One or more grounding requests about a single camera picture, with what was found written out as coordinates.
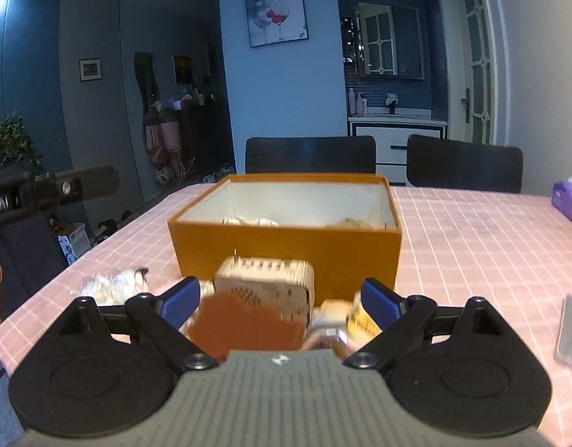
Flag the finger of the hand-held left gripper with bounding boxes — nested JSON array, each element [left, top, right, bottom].
[[35, 166, 120, 206]]

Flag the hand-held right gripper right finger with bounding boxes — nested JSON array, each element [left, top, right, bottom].
[[344, 278, 505, 368]]

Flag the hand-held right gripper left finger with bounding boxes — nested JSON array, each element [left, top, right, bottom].
[[58, 276, 218, 372]]

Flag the orange-brown cloth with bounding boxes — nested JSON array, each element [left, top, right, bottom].
[[188, 291, 308, 359]]

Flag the orange cardboard box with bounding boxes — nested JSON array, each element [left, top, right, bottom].
[[167, 173, 403, 296]]

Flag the snack packet with yellow label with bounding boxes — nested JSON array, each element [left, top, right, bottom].
[[314, 291, 384, 350]]

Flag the cardboard box with blue print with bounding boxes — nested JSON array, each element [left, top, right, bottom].
[[58, 222, 92, 266]]

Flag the green potted plant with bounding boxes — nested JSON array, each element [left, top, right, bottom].
[[0, 112, 42, 171]]

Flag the crumpled clear plastic package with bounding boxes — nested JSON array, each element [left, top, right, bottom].
[[79, 266, 151, 305]]

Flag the wooden radio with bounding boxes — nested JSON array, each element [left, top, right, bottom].
[[213, 256, 315, 329]]

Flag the hanging pink bags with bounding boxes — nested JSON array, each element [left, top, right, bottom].
[[144, 102, 194, 182]]

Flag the pink checked tablecloth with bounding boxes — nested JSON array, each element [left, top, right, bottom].
[[0, 181, 572, 447]]

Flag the small framed picture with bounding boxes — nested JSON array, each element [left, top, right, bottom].
[[79, 58, 102, 82]]

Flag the dark sideboard cabinet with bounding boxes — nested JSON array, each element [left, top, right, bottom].
[[179, 100, 231, 175]]

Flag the white vanity cabinet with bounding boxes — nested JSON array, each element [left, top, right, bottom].
[[347, 114, 449, 186]]

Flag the black chair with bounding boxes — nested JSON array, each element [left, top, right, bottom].
[[245, 136, 377, 175], [406, 134, 524, 194]]

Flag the flat white-framed mirror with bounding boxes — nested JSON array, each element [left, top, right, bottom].
[[553, 294, 572, 366]]

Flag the purple tissue pack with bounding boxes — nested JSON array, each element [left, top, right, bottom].
[[551, 178, 572, 228]]

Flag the mirror cabinet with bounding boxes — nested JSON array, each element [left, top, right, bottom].
[[356, 2, 425, 80]]

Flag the white glazed door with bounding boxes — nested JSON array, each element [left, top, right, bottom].
[[447, 0, 501, 146]]

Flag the wavy wall mirror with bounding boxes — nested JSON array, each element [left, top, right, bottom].
[[134, 52, 159, 117]]

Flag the dark wall picture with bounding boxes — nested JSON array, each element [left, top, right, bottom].
[[173, 55, 193, 85]]

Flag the wine glass wall picture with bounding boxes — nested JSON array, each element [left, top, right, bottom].
[[243, 0, 310, 48]]

